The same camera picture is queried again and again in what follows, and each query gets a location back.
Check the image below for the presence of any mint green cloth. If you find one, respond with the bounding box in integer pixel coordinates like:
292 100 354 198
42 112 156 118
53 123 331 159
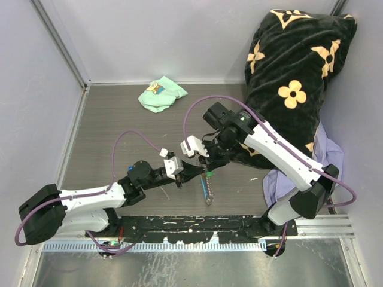
138 76 188 114

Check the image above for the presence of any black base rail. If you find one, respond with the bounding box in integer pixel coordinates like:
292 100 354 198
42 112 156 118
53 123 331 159
91 215 284 244

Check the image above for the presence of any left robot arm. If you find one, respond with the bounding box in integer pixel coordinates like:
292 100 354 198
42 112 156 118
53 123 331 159
18 158 205 245

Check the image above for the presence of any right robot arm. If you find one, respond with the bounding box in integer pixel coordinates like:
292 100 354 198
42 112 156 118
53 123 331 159
199 102 339 236

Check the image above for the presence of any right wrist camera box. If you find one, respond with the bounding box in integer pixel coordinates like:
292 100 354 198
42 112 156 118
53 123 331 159
180 135 209 158

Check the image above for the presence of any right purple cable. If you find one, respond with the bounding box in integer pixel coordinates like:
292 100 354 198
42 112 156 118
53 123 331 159
182 95 357 258

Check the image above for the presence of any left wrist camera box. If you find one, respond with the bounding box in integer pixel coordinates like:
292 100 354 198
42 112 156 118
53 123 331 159
163 156 184 180

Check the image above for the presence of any black floral blanket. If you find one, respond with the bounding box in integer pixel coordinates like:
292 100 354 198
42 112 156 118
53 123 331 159
244 9 357 157

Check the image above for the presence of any lavender cloth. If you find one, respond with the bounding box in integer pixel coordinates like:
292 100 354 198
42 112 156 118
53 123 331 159
263 123 344 207

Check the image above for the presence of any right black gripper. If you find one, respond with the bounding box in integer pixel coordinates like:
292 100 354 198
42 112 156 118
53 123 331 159
196 132 238 172

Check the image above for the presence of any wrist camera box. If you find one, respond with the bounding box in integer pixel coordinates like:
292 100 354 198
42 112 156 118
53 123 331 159
180 135 209 158
163 156 184 180

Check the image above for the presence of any aluminium corner post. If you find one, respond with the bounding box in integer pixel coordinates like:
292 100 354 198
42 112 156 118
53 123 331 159
30 0 92 89

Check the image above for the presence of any blue handled key ring organizer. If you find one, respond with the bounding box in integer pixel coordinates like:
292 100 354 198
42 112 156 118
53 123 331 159
200 175 214 206

